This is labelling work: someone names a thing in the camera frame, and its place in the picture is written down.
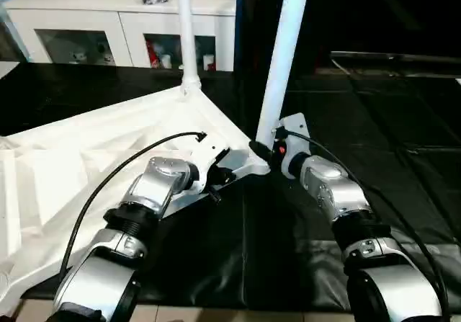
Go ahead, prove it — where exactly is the white plastic table leg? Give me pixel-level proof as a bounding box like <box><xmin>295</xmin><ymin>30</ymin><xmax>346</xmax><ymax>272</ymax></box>
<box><xmin>174</xmin><ymin>0</ymin><xmax>203</xmax><ymax>97</ymax></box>
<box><xmin>255</xmin><ymin>0</ymin><xmax>313</xmax><ymax>151</ymax></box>

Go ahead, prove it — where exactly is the white glass-door cabinet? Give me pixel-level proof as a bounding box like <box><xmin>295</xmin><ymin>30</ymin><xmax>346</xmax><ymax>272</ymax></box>
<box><xmin>1</xmin><ymin>0</ymin><xmax>238</xmax><ymax>72</ymax></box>

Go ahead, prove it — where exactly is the black metal rail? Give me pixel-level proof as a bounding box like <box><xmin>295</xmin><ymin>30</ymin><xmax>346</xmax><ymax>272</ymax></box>
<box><xmin>330</xmin><ymin>50</ymin><xmax>461</xmax><ymax>68</ymax></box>

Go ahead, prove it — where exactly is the white plastic table top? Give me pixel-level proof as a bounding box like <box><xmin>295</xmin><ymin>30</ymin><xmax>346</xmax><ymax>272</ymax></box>
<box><xmin>0</xmin><ymin>84</ymin><xmax>272</xmax><ymax>300</ymax></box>

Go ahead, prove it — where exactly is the black work mat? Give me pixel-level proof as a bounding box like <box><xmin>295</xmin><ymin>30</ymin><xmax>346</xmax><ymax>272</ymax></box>
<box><xmin>0</xmin><ymin>61</ymin><xmax>461</xmax><ymax>310</ymax></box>

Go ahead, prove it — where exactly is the white edge strip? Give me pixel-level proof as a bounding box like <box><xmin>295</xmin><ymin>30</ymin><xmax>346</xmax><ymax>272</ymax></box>
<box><xmin>0</xmin><ymin>61</ymin><xmax>20</xmax><ymax>79</ymax></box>

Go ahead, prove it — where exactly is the red bottle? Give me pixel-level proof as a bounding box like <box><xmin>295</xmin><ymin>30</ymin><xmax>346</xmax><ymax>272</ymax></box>
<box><xmin>146</xmin><ymin>41</ymin><xmax>160</xmax><ymax>69</ymax></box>

